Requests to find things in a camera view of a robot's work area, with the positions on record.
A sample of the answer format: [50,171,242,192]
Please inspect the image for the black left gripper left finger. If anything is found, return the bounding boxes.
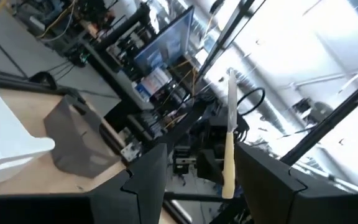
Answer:
[87,142,168,224]

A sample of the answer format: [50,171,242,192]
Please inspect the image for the grey computer desk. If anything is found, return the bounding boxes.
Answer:
[82,40,155,113]

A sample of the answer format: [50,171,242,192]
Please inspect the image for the blue white wipes canister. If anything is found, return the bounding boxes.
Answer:
[134,67,172,102]

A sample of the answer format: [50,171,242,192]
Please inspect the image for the black aluminium table frame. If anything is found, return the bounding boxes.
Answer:
[0,0,358,224]

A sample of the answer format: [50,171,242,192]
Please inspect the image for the black computer monitor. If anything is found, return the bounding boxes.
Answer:
[133,5,196,75]

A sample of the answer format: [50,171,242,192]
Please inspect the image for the large white plastic bin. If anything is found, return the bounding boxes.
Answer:
[0,58,56,189]

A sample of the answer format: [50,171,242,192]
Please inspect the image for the cream-handled steel knife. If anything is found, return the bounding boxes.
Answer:
[221,68,239,200]

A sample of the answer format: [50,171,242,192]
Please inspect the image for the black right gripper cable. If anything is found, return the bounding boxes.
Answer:
[236,86,266,116]

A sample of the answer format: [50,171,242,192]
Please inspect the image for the black backlit keyboard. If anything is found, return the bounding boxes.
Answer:
[137,110,167,139]

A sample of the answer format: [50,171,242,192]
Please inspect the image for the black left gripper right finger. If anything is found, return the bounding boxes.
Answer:
[234,141,358,224]

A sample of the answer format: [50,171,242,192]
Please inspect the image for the grey translucent plastic bin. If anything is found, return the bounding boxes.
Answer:
[44,95,121,179]

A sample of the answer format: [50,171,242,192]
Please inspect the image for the white metal bracket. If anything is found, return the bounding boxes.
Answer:
[119,141,143,163]

